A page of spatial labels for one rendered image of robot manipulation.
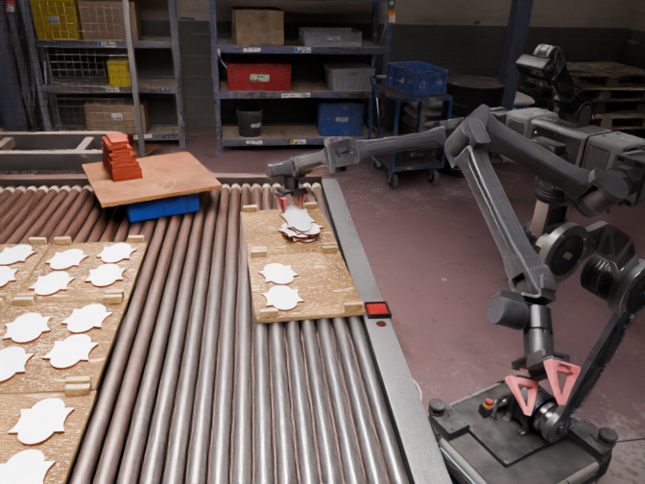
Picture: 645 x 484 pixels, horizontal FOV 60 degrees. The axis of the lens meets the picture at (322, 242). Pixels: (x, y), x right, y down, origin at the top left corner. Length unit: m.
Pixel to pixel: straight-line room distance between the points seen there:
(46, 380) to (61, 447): 0.25
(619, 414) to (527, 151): 1.99
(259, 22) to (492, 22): 2.83
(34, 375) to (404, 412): 0.97
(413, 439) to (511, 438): 1.07
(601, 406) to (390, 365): 1.74
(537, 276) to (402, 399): 0.52
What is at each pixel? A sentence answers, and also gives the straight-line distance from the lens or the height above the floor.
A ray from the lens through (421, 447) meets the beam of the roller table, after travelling 1.44.
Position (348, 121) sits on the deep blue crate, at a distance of 6.36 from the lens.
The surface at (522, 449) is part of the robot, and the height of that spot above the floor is 0.26.
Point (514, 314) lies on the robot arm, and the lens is 1.18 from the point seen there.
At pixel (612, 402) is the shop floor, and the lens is 3.26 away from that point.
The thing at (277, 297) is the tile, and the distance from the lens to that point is 1.85.
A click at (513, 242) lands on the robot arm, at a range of 1.26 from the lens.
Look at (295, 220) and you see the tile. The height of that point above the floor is 1.01.
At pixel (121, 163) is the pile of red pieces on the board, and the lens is 2.58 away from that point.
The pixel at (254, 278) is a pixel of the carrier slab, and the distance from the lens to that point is 1.97.
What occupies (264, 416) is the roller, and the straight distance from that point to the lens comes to 1.47.
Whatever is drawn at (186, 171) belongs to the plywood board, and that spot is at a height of 1.04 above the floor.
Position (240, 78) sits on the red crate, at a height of 0.78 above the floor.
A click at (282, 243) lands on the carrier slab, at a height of 0.94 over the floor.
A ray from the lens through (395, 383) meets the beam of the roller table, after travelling 1.59.
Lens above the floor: 1.95
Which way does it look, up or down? 27 degrees down
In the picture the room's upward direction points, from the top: 2 degrees clockwise
